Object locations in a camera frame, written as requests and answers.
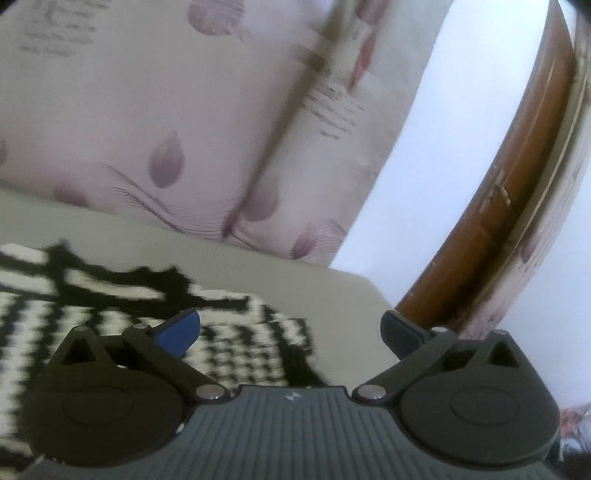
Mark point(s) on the beige bed sheet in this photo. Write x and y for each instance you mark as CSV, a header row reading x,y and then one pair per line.
x,y
277,277

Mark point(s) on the orange patterned object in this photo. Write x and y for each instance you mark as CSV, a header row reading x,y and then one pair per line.
x,y
575,429

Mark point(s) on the pink leaf-patterned curtain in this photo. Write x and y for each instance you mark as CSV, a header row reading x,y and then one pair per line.
x,y
138,101

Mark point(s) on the brown wooden door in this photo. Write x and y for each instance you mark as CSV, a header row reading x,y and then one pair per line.
x,y
521,175

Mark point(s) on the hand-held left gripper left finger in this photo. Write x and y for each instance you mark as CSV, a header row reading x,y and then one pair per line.
x,y
178,334

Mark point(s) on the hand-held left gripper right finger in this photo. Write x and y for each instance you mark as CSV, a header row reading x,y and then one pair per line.
x,y
398,333

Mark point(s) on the black and white knit garment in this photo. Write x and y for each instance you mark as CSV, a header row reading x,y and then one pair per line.
x,y
32,318

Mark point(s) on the petal print pillow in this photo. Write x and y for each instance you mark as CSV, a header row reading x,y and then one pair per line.
x,y
332,152

